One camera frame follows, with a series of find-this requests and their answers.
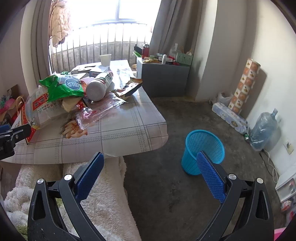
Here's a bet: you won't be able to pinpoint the blue water jug in plastic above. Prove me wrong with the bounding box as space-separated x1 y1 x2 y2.
248 108 279 151

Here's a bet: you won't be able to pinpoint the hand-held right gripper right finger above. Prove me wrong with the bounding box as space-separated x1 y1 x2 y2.
196 151 274 241

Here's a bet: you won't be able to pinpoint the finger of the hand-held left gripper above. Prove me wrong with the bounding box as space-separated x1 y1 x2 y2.
0 123 32 142

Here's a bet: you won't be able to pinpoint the white paper cup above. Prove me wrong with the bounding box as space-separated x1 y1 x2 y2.
100 54 112 67

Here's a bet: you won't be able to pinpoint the pink gift bag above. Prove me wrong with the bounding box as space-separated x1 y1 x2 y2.
0 97 18 117

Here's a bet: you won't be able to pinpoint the orange patterned roll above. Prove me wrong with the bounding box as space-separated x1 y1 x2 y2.
228 58 262 114

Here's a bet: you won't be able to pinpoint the blue mesh wastebasket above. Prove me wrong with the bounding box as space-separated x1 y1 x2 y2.
181 130 225 175

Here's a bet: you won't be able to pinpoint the beige wrapper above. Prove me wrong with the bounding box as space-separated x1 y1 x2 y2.
61 97 84 112

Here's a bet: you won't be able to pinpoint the white water dispenser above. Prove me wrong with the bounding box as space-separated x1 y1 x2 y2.
275 166 296 198

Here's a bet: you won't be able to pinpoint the white bag with red print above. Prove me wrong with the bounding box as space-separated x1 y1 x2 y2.
279 197 294 215

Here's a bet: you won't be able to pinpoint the large clear bag red label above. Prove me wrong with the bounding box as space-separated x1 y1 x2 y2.
24 87 70 130

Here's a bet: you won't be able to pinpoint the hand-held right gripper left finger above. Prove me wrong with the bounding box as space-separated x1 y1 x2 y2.
27 152 109 241

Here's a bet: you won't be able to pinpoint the flat cardboard pieces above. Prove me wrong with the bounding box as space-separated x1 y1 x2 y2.
70 64 92 75

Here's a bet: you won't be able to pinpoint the toilet paper pack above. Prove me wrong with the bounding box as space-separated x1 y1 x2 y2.
211 102 249 135

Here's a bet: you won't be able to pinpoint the grey cabinet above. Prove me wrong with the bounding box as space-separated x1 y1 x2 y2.
136 57 191 98

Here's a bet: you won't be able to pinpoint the red white paper bag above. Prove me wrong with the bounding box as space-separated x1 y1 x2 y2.
10 96 38 145

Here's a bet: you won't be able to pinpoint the pink plastic item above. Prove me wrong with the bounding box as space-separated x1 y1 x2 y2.
274 227 293 241

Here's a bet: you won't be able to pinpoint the window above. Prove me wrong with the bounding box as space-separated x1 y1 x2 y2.
52 0 162 29

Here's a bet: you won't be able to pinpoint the white window railing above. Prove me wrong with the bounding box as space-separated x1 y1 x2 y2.
50 22 154 73

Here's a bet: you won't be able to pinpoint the green snack packet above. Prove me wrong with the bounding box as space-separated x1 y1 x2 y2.
39 75 86 102

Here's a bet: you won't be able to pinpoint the white cable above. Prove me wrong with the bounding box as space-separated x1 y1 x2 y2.
259 148 279 184

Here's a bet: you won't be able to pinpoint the clear plastic sheet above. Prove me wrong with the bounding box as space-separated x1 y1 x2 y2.
110 67 137 91

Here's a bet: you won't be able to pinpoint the pink quilted jacket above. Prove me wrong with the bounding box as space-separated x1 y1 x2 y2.
48 0 72 48

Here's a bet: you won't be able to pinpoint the clear wrapper with red print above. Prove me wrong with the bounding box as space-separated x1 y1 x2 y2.
75 93 128 130

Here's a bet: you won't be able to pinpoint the green plastic basket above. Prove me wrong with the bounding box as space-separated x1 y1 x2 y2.
176 52 194 66

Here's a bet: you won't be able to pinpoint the clear bottle with grey cap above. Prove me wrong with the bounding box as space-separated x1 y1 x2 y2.
86 71 114 102

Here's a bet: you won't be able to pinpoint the white plastic bag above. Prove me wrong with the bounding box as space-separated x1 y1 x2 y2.
209 91 234 106

